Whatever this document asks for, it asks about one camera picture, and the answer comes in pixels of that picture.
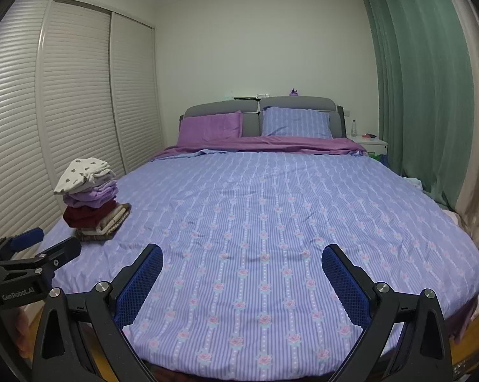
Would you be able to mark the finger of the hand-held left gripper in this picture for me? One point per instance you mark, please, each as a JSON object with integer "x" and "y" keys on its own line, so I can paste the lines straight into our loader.
{"x": 26, "y": 238}
{"x": 62, "y": 252}

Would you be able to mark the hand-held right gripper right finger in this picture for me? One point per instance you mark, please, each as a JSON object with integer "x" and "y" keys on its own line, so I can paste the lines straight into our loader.
{"x": 345, "y": 290}

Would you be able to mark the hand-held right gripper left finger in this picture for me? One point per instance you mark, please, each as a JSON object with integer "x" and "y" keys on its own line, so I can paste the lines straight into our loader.
{"x": 140, "y": 290}

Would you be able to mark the cream patterned polo shirt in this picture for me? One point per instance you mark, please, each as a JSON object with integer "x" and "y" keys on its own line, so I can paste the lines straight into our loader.
{"x": 78, "y": 175}

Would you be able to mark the brown plaid folded garment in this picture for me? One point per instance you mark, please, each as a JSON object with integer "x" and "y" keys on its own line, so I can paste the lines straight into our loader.
{"x": 96, "y": 235}

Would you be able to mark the dark red folded garment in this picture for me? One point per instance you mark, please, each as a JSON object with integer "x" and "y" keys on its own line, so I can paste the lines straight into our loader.
{"x": 88, "y": 215}

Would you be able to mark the beige folded garment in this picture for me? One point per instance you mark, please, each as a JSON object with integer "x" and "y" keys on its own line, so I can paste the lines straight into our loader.
{"x": 112, "y": 219}

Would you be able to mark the lavender folded garment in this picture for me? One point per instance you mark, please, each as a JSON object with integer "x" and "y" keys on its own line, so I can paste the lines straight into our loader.
{"x": 94, "y": 197}

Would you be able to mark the white folded garment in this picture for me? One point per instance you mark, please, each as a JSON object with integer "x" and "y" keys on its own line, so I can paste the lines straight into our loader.
{"x": 104, "y": 177}

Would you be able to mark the blue striped floral duvet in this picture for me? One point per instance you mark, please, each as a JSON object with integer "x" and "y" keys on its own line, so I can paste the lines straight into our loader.
{"x": 263, "y": 227}

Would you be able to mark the white louvred wardrobe door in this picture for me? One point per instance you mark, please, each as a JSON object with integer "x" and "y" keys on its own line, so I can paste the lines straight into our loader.
{"x": 80, "y": 95}
{"x": 138, "y": 95}
{"x": 8, "y": 127}

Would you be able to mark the white nightstand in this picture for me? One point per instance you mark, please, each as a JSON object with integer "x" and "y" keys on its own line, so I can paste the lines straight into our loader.
{"x": 373, "y": 143}

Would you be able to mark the purple bed sheet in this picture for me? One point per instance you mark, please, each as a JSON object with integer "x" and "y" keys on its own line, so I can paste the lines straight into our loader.
{"x": 295, "y": 143}

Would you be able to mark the small red item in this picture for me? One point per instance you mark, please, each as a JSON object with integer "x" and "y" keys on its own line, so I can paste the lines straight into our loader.
{"x": 369, "y": 135}

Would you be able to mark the clear plastic bottle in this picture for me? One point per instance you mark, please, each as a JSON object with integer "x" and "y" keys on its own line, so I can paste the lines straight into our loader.
{"x": 354, "y": 128}

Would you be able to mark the blue striped pillow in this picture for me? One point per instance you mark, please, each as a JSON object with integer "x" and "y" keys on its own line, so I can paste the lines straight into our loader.
{"x": 295, "y": 122}

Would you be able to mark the purple pillow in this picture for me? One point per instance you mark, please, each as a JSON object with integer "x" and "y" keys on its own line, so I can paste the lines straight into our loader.
{"x": 209, "y": 127}

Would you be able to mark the grey bed headboard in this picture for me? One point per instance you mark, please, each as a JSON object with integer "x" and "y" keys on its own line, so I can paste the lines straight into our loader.
{"x": 249, "y": 121}

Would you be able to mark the beige curtain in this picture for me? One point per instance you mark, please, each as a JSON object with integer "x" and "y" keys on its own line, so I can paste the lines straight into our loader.
{"x": 476, "y": 147}

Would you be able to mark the small purple toy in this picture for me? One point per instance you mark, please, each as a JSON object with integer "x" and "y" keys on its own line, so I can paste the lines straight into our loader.
{"x": 294, "y": 92}

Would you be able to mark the flat items on headboard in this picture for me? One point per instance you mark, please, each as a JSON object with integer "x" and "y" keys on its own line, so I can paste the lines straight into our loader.
{"x": 249, "y": 97}

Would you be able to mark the green curtain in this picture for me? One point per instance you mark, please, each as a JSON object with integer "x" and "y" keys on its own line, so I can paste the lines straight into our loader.
{"x": 418, "y": 67}

